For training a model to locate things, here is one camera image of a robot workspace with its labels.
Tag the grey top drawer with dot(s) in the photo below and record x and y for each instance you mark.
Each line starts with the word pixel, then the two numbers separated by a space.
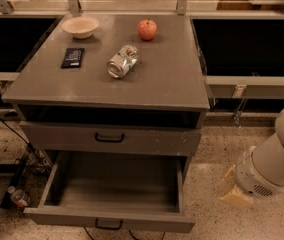
pixel 111 138

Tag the beige bowl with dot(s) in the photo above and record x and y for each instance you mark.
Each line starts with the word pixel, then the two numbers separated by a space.
pixel 80 27

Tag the grey drawer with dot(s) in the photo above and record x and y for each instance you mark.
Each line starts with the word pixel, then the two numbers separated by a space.
pixel 111 138
pixel 112 191

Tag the red apple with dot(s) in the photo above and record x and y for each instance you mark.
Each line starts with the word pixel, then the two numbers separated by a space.
pixel 147 29

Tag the grey drawer cabinet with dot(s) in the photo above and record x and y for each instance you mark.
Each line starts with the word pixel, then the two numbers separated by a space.
pixel 164 89

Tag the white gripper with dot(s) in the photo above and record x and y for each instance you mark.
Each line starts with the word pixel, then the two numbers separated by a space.
pixel 249 177

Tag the plastic bottle on floor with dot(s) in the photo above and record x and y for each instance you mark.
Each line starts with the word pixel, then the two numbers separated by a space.
pixel 18 196

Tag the metal railing frame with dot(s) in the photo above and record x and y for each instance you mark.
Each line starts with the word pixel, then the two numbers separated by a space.
pixel 182 4

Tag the silver soda can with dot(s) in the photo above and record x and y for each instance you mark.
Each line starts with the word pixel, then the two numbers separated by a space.
pixel 123 61

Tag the black bar on floor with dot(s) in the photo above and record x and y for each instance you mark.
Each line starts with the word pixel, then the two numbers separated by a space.
pixel 18 171

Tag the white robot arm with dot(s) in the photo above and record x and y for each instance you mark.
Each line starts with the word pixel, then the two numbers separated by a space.
pixel 268 156

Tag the black snack bar packet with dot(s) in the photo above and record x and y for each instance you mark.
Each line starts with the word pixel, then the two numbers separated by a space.
pixel 72 58

